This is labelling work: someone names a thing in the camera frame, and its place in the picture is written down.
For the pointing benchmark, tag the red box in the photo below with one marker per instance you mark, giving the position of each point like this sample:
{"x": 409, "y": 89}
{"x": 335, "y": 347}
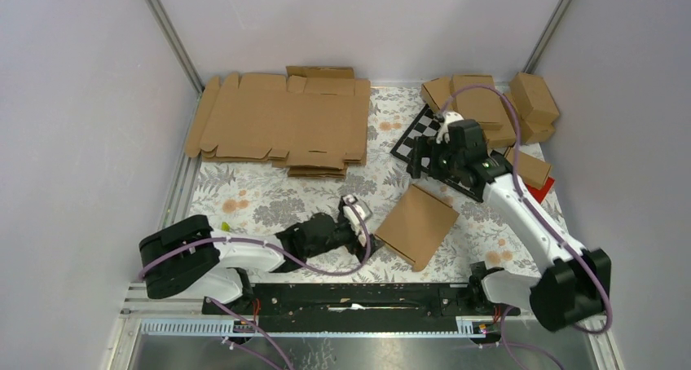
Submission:
{"x": 540, "y": 193}

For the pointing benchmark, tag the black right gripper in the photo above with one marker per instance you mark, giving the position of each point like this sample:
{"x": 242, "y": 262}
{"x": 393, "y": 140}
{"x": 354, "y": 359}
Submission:
{"x": 422, "y": 148}

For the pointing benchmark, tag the folded cardboard box front right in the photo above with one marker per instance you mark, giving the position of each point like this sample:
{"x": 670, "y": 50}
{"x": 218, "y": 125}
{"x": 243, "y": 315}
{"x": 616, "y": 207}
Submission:
{"x": 533, "y": 171}

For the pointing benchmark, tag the aluminium rail frame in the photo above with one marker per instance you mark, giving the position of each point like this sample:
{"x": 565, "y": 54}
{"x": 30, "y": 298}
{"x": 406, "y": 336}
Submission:
{"x": 123, "y": 347}

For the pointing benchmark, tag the folded cardboard box lower right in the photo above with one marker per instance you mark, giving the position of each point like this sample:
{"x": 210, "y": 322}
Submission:
{"x": 531, "y": 132}

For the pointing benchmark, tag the folded cardboard box top right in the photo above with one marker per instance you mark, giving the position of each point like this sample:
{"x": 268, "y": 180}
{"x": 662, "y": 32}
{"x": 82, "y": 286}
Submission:
{"x": 533, "y": 99}

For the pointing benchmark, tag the folded cardboard box large top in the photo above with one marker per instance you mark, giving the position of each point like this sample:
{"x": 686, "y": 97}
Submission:
{"x": 479, "y": 104}

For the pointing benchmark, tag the brown cardboard box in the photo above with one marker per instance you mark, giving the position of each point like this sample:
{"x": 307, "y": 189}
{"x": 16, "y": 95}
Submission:
{"x": 416, "y": 226}

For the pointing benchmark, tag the folded cardboard box back left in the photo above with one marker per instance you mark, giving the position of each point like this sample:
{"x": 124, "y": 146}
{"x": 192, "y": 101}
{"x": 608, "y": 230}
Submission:
{"x": 436, "y": 93}

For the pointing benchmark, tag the black white checkerboard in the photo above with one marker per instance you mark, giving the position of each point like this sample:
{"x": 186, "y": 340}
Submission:
{"x": 425, "y": 126}

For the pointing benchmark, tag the folded cardboard box middle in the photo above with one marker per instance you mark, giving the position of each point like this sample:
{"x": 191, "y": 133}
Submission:
{"x": 500, "y": 134}

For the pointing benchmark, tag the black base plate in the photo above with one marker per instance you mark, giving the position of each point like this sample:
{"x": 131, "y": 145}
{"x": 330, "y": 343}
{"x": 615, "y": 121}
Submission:
{"x": 332, "y": 309}

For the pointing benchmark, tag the stack of flat cardboard sheets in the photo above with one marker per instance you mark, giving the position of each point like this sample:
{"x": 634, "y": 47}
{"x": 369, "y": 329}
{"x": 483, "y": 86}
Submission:
{"x": 311, "y": 121}

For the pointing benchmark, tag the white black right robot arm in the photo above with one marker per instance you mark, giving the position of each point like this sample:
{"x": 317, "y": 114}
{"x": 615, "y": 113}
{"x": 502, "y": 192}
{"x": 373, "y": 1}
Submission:
{"x": 573, "y": 282}

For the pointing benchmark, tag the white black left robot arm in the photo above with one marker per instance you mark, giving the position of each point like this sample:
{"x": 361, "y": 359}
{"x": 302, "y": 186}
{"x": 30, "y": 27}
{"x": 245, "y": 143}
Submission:
{"x": 191, "y": 256}

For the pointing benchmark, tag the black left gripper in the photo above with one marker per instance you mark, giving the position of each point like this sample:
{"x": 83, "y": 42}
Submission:
{"x": 354, "y": 245}

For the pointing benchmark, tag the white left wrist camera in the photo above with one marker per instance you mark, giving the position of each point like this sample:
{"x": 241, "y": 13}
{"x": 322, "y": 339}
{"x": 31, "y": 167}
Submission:
{"x": 356, "y": 212}

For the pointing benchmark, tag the floral patterned table mat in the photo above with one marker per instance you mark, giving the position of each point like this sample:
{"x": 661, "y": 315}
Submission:
{"x": 258, "y": 199}

